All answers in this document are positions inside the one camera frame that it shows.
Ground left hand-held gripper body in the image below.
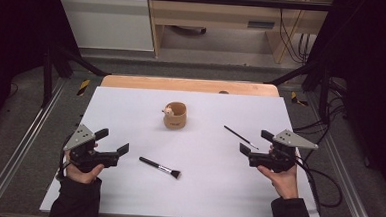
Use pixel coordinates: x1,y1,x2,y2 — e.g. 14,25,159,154
62,123,121,175

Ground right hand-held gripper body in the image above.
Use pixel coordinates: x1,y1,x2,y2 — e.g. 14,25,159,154
247,127,320,176

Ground thin black makeup brush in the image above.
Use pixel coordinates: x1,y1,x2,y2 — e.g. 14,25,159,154
222,124,261,151

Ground large black makeup brush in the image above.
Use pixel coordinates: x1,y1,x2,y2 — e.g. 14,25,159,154
137,156,183,181

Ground wooden cup with duck figure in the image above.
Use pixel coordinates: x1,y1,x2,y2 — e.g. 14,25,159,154
161,100,188,130

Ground person's right hand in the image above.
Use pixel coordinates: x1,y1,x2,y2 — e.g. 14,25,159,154
255,162,301,201

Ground person's left hand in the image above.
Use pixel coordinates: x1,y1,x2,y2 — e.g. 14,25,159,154
64,150,107,186

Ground yellow black tape piece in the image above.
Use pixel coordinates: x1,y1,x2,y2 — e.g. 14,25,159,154
77,78,92,97
289,91,310,108

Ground white table board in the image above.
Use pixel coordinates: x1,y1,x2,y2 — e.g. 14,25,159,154
38,83,330,217

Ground black metal stand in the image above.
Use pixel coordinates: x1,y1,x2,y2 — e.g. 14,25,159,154
40,42,113,112
262,56,334,125

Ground white cabinet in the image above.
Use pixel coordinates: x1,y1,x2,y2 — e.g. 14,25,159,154
49,0,158,52

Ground black curtain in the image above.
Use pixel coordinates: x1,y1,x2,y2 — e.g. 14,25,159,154
301,0,386,195
0,0,85,145

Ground light wooden desk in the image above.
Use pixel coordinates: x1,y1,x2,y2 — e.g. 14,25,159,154
143,0,335,68

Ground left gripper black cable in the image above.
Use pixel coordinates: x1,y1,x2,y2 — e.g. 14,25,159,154
56,133,75,182

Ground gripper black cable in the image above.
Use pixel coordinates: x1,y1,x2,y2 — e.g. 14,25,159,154
287,153,346,214
56,133,75,182

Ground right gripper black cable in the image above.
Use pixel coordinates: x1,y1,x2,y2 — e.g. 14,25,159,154
287,153,346,214

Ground black floor cables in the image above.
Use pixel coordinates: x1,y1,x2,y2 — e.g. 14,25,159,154
290,75,349,165

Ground aluminium floor rail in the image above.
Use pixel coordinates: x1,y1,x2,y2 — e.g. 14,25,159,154
299,92,386,217
0,73,67,217

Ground black hanging cables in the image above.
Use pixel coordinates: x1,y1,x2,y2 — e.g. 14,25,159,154
272,0,314,67

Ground grey desk handle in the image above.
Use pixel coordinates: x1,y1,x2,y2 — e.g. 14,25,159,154
246,19,277,30

